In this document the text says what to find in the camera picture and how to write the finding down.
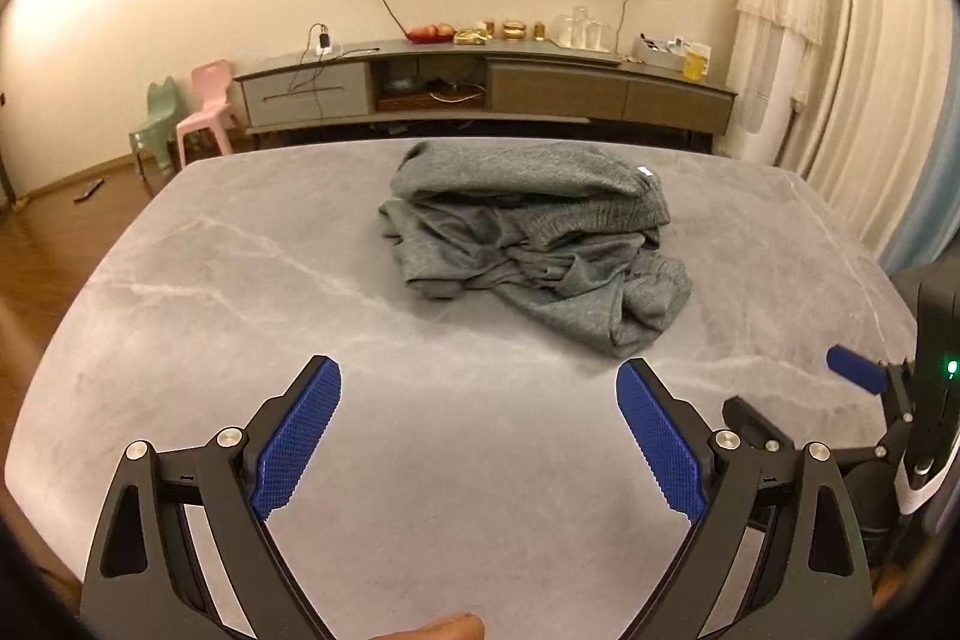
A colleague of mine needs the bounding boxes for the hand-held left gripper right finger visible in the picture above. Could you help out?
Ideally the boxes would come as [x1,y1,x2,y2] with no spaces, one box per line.
[615,356,875,640]

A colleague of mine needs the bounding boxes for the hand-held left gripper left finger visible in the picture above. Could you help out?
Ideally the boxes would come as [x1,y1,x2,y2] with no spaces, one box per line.
[79,353,342,640]

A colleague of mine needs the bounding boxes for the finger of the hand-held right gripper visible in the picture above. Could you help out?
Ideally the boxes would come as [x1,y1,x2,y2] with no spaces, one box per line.
[721,395,802,457]
[826,344,917,461]

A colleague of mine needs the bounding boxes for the grey knit garment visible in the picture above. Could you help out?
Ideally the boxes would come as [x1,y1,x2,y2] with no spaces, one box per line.
[377,139,692,360]

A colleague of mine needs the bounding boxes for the person's left hand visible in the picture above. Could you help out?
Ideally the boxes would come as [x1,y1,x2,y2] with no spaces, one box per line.
[405,612,487,640]

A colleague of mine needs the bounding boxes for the blue curtain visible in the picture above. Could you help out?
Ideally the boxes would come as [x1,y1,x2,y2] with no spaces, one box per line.
[885,145,960,274]

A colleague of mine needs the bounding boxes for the cream curtain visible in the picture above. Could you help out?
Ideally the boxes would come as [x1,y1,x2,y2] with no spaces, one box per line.
[780,0,960,251]

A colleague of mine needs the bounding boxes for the green plastic chair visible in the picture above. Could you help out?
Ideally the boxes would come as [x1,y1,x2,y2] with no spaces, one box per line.
[129,76,181,180]

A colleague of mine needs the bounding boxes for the pink plastic chair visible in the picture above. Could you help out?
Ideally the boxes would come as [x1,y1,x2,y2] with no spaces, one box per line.
[175,59,239,170]

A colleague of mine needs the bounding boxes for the grey television cabinet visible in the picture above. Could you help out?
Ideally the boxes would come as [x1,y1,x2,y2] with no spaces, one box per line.
[232,40,740,150]

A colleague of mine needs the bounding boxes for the white storage box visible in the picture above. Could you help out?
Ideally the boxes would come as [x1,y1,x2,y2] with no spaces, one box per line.
[632,34,691,67]

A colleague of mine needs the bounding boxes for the set of clear glasses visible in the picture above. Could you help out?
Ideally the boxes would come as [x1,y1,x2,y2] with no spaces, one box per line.
[555,6,610,49]

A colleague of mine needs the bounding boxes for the charger with cable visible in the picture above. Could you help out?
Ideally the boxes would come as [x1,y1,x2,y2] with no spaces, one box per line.
[304,21,344,60]

